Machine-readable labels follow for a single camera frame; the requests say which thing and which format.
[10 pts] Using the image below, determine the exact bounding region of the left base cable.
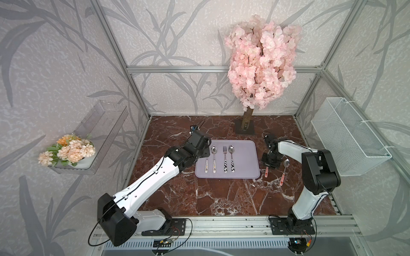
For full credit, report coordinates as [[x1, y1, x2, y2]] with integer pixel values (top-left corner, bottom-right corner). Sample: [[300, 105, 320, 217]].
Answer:
[[152, 215, 193, 255]]

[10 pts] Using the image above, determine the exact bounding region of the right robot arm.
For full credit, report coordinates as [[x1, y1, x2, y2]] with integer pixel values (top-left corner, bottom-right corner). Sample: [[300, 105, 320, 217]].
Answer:
[[262, 134, 341, 227]]

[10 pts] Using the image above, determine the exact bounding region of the lilac placemat tray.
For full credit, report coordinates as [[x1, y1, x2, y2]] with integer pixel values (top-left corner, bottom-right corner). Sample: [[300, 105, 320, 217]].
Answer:
[[195, 140, 261, 179]]

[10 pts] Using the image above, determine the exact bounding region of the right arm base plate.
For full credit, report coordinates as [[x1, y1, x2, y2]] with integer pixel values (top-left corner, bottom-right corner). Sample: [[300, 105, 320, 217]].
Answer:
[[268, 215, 316, 235]]

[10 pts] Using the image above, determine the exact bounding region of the dark metal tree base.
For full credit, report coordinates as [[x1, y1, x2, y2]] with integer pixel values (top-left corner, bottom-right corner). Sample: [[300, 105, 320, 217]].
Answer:
[[234, 119, 255, 135]]

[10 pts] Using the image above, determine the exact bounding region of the pink cherry blossom tree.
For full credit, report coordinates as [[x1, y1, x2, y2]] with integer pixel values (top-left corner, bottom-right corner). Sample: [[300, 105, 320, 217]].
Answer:
[[225, 15, 302, 123]]

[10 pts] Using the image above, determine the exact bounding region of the peach flower bouquet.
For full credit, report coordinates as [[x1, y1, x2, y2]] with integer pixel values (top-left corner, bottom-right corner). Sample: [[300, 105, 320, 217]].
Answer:
[[38, 133, 96, 167]]

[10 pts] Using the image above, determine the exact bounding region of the white cartoon handle spoon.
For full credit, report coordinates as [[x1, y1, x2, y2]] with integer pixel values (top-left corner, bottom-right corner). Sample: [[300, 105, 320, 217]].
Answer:
[[211, 145, 217, 173]]

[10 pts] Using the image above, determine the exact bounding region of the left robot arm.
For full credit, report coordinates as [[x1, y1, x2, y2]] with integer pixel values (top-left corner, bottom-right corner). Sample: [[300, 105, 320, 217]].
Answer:
[[97, 124, 211, 246]]

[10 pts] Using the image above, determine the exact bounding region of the aluminium front rail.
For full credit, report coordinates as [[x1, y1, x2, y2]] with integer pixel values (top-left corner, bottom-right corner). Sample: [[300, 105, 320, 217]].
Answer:
[[92, 215, 363, 240]]

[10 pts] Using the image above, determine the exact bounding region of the pink handle spoon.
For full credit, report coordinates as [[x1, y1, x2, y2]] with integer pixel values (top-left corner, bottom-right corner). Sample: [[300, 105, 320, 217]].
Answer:
[[279, 159, 290, 187]]

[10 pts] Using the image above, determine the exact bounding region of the cow pattern handle spoon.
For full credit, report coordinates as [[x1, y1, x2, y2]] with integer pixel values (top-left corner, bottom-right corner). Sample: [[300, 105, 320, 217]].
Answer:
[[228, 145, 235, 172]]

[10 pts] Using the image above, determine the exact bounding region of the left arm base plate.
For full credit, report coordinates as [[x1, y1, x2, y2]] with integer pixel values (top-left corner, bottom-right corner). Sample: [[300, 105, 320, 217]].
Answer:
[[142, 218, 187, 236]]

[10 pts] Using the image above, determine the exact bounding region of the base cable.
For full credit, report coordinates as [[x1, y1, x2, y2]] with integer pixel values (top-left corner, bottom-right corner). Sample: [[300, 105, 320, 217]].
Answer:
[[287, 235, 315, 255], [152, 215, 193, 255]]

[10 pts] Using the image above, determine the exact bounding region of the white wire basket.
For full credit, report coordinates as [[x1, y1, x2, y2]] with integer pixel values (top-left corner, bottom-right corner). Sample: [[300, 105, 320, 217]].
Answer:
[[311, 97, 392, 177]]

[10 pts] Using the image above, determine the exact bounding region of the clear acrylic wall shelf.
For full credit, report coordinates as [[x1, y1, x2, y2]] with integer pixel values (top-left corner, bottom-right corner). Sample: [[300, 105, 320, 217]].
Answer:
[[51, 100, 129, 175]]

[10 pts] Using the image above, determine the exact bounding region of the cow pattern handle fork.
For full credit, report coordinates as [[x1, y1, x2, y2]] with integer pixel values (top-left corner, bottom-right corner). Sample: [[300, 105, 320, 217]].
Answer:
[[223, 146, 227, 173]]

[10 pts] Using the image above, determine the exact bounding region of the right base cable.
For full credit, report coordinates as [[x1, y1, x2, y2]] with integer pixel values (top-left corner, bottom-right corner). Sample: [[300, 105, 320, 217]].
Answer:
[[287, 235, 315, 255]]

